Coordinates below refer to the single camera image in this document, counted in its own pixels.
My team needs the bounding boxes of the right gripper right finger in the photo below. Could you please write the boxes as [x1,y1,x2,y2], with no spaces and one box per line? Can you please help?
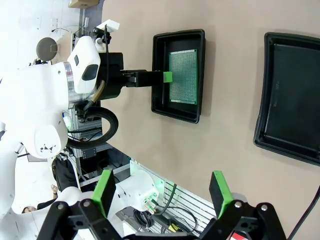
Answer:
[199,170,287,240]

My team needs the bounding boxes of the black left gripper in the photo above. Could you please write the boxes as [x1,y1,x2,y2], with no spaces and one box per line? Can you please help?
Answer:
[98,51,174,100]

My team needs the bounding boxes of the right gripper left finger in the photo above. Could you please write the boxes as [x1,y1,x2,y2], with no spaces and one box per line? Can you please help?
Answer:
[37,168,124,240]

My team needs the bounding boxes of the black plastic ESD tray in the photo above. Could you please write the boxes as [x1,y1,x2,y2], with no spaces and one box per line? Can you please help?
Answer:
[253,31,320,167]
[150,28,206,125]

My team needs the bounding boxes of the green perforated circuit board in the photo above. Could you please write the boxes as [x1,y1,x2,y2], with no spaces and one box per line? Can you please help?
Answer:
[168,49,198,104]

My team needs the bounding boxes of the grey slotted mounting plate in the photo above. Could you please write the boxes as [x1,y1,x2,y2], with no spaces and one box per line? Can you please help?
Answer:
[129,159,219,236]

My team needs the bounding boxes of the person in black top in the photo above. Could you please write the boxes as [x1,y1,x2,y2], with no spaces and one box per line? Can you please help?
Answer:
[21,183,60,215]

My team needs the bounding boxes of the cardboard box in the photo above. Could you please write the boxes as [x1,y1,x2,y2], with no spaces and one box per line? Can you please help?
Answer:
[68,0,101,9]

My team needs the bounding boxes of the round grey padded stool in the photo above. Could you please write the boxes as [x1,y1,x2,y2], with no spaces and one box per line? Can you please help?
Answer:
[36,36,59,62]

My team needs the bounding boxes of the aluminium profile frame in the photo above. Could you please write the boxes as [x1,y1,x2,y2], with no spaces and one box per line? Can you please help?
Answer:
[66,99,131,186]

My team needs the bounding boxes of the coiled black cables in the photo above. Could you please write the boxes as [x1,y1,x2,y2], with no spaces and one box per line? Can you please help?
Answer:
[132,207,201,236]

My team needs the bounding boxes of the black left arm hose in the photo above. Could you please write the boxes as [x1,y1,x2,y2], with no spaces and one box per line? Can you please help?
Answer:
[66,79,120,150]

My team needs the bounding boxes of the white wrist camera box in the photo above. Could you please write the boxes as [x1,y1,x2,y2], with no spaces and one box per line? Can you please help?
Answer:
[96,18,120,34]

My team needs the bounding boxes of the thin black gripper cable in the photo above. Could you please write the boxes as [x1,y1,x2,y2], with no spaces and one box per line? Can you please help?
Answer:
[287,184,320,240]

